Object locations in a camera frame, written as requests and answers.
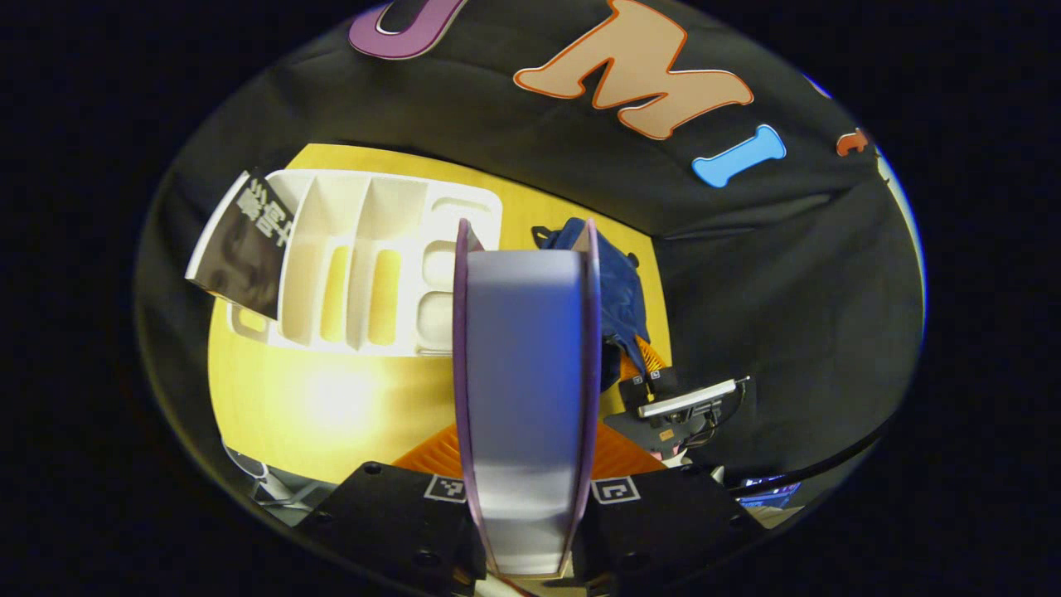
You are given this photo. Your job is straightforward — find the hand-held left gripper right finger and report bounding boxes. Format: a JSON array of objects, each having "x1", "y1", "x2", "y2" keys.
[{"x1": 572, "y1": 421, "x2": 768, "y2": 595}]

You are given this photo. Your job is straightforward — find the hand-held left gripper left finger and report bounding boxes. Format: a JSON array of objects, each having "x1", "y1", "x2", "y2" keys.
[{"x1": 294, "y1": 423, "x2": 490, "y2": 596}]

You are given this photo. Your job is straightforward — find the blue schoolbag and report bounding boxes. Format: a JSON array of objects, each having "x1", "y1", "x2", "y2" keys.
[{"x1": 530, "y1": 218, "x2": 652, "y2": 395}]

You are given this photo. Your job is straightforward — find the pink book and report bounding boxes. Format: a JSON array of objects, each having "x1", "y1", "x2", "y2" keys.
[{"x1": 453, "y1": 218, "x2": 601, "y2": 581}]

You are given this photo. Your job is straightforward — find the white bookshelf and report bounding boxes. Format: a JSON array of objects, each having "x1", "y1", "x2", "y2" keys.
[{"x1": 228, "y1": 169, "x2": 504, "y2": 357}]

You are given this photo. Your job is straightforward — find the black and white book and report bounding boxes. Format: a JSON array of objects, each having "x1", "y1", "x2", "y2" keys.
[{"x1": 184, "y1": 170, "x2": 299, "y2": 322}]

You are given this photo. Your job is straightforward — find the black backdrop cloth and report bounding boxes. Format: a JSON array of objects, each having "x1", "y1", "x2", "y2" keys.
[{"x1": 137, "y1": 0, "x2": 925, "y2": 498}]

